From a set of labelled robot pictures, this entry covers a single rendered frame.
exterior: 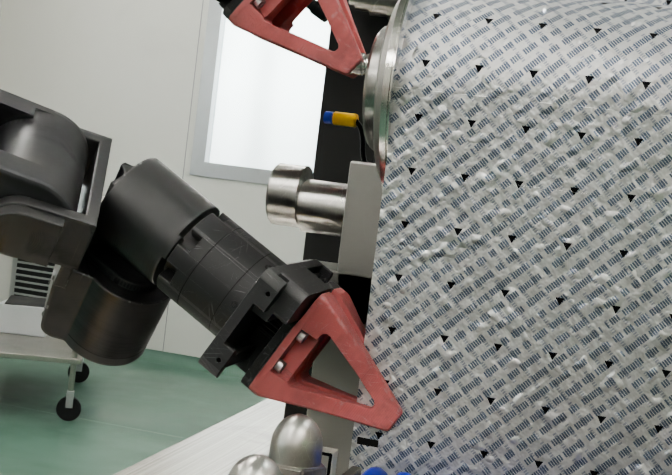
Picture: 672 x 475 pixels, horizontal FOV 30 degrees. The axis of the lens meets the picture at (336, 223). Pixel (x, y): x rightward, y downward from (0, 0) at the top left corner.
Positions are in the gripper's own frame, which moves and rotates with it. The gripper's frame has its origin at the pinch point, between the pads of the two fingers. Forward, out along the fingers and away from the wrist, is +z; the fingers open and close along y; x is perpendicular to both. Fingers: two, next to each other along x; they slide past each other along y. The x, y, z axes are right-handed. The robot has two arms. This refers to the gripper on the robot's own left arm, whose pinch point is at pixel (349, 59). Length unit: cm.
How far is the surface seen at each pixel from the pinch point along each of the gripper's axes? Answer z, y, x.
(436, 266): 13.9, 7.2, -3.8
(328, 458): 17.7, 11.7, -14.1
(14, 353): -134, -377, -214
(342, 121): 1.3, -4.1, -3.5
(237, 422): 2, -57, -42
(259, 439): 6, -51, -39
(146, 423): -82, -410, -205
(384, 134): 6.9, 8.0, -0.7
